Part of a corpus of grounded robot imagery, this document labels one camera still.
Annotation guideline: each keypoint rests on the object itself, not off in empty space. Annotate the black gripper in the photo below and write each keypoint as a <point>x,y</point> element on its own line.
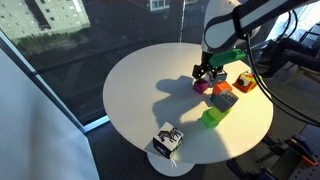
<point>204,67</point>

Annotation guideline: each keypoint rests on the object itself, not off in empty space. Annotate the pink plastic block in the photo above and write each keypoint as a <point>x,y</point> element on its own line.
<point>200,86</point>

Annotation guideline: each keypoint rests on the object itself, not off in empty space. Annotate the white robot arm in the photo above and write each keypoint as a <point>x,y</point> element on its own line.
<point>227,23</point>

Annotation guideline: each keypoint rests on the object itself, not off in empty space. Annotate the orange plastic block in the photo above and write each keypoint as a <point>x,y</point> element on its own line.
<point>221,86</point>

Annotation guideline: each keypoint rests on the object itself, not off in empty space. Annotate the grey studded plastic block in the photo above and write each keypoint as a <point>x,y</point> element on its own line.
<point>225,100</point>

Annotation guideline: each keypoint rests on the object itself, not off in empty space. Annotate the green plastic block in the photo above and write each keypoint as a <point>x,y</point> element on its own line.
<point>213,116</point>

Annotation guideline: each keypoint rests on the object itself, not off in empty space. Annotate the blue number soft cube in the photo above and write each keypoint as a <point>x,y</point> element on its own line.
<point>220,75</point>

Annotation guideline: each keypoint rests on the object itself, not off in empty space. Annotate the house picture soft cube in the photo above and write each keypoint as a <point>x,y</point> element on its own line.
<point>245,82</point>

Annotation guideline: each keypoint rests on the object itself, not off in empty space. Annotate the zebra soft fabric cube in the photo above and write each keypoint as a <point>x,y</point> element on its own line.
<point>167,140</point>

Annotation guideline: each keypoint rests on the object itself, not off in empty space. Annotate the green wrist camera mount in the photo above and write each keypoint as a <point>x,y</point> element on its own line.
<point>221,59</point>

